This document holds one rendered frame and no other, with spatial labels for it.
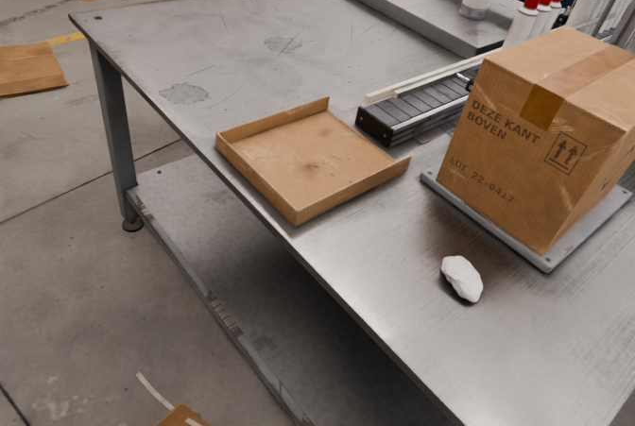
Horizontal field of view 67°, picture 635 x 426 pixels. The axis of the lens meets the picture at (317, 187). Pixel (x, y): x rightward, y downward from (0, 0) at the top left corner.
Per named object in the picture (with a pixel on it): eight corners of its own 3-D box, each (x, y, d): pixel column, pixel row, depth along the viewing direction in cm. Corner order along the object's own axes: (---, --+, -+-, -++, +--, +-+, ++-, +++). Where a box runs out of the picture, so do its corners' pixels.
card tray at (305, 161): (326, 110, 114) (329, 94, 111) (406, 170, 101) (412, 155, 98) (215, 148, 97) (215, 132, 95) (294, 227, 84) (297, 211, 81)
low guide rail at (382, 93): (582, 23, 166) (585, 17, 164) (586, 24, 165) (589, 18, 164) (363, 101, 106) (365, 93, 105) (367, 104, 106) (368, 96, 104)
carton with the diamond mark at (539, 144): (511, 135, 113) (566, 24, 95) (609, 193, 101) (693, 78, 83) (434, 180, 96) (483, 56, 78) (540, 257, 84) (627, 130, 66)
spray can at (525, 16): (501, 61, 136) (532, -12, 123) (516, 69, 133) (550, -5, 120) (490, 65, 133) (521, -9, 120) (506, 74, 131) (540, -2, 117)
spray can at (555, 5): (523, 52, 143) (556, -18, 130) (539, 59, 141) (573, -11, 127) (514, 56, 140) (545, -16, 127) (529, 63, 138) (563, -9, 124)
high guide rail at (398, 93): (611, 16, 158) (613, 12, 157) (614, 18, 158) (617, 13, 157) (392, 96, 99) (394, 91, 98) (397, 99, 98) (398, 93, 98)
